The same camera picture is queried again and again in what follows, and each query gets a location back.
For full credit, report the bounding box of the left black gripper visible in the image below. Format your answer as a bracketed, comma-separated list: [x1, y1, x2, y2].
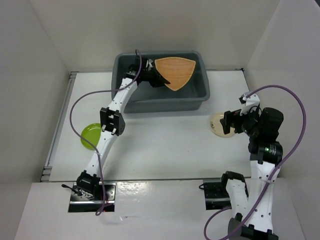
[141, 65, 170, 88]

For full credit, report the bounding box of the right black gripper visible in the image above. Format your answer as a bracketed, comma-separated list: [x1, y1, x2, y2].
[219, 105, 261, 136]

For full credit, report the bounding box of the orange woven fan basket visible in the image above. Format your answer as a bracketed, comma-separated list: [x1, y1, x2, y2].
[154, 56, 196, 92]

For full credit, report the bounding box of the lime green plate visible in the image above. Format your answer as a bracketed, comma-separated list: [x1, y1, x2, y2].
[81, 123, 102, 147]

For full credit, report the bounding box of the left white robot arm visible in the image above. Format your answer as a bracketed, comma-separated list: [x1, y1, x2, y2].
[76, 56, 168, 200]

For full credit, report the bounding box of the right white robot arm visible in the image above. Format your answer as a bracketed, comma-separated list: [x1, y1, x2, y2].
[219, 106, 284, 240]

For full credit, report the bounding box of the grey plastic bin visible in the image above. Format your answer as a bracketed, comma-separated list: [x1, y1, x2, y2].
[124, 50, 210, 114]

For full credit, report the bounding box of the cream plate with black pattern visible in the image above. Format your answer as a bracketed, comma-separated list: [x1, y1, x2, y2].
[209, 112, 235, 138]

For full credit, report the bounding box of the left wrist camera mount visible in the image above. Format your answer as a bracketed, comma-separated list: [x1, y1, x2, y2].
[145, 58, 155, 71]

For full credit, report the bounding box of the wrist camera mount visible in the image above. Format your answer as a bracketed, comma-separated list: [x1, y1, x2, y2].
[239, 92, 260, 116]
[145, 58, 155, 71]

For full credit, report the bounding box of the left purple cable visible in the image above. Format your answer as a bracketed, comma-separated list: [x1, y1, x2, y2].
[69, 48, 143, 216]

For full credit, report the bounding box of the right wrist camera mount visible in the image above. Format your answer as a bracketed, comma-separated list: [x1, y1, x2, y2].
[239, 92, 260, 116]

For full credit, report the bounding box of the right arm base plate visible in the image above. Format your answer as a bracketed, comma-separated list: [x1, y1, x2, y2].
[198, 178, 231, 210]

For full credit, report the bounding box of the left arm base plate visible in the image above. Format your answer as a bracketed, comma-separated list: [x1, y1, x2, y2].
[68, 182, 116, 213]

